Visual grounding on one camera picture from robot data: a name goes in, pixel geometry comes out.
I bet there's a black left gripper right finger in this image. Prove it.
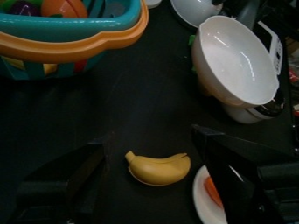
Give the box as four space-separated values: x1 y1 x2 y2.
190 124 299 224

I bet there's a yellow toy banana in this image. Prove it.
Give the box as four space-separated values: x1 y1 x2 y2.
124 150 192 186

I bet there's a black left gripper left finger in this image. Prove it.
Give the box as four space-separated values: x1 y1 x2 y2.
6 136 108 224

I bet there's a white bowl-shaped pan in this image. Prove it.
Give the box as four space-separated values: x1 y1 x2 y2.
190 15 280 109

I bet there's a white toy stove with buttons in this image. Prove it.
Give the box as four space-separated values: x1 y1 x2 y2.
254 20 285 75

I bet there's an orange toy carrot slice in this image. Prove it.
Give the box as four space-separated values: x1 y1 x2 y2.
202 175 224 208

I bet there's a purple toy eggplant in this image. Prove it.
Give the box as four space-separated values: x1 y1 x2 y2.
6 0 42 17

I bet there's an orange toy fruit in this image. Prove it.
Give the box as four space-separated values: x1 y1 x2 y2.
39 0 89 18

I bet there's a teal basket with orange rim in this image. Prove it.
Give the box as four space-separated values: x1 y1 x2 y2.
0 0 149 81

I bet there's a white kettle with grey handle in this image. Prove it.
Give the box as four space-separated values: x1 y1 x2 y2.
169 0 261 30

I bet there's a green toy vegetable piece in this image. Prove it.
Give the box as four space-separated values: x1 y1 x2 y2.
188 34 197 74

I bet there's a small white plate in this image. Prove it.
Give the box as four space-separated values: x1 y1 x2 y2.
190 164 229 224

